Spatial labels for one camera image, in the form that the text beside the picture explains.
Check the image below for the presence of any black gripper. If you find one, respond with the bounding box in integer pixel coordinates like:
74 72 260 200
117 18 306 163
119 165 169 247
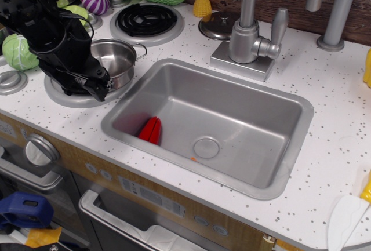
30 35 113 102

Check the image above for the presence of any small steel pan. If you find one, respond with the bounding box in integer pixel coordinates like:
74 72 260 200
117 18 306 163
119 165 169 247
91 38 147 92

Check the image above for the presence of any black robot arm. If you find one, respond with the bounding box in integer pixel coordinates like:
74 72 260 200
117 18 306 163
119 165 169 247
1 0 111 102

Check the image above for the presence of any grey toy sink basin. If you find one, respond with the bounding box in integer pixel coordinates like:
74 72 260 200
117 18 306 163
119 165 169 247
101 59 314 200

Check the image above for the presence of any red toy pepper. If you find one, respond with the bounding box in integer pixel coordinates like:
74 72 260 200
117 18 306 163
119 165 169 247
138 117 162 145

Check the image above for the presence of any light green toy lettuce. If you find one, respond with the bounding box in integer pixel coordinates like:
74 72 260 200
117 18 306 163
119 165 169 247
64 5 88 26

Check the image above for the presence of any black coil rear burner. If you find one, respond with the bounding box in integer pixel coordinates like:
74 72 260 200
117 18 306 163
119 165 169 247
110 3 184 47

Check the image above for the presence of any purple striped toy onion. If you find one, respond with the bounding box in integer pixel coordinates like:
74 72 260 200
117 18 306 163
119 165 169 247
80 0 110 15

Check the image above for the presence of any grey oven dial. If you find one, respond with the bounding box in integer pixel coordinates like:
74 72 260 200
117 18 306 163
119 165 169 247
24 133 60 166

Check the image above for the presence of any green toy cabbage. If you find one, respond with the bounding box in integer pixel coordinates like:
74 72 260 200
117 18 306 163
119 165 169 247
2 34 39 71

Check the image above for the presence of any yellow toy corn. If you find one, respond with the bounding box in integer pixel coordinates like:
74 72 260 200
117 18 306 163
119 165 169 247
193 0 212 17

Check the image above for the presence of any steel pot lid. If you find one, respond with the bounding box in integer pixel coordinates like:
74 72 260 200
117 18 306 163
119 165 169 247
198 12 239 41

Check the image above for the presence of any blue clamp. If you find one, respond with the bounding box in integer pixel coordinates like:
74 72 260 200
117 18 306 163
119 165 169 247
1 192 54 229

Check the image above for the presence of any grey toy faucet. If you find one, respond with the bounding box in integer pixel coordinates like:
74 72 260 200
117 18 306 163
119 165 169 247
209 0 324 83

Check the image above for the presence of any grey vertical pole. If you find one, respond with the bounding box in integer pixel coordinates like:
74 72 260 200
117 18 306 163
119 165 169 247
317 0 353 52

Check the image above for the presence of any yellow toy at edge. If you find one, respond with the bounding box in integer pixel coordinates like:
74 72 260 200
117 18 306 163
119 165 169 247
363 49 371 88

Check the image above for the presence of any white toy knife blade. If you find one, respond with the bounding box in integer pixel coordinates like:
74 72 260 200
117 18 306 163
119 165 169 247
327 195 370 250

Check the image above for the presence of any grey front burner ring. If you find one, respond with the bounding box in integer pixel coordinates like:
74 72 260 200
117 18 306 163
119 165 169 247
43 74 128 109

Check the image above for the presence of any grey dishwasher handle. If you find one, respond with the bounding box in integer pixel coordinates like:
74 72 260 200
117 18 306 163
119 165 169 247
78 188 186 251

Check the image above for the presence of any yellow knife handle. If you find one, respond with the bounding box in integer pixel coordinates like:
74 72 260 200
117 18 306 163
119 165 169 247
360 177 371 203

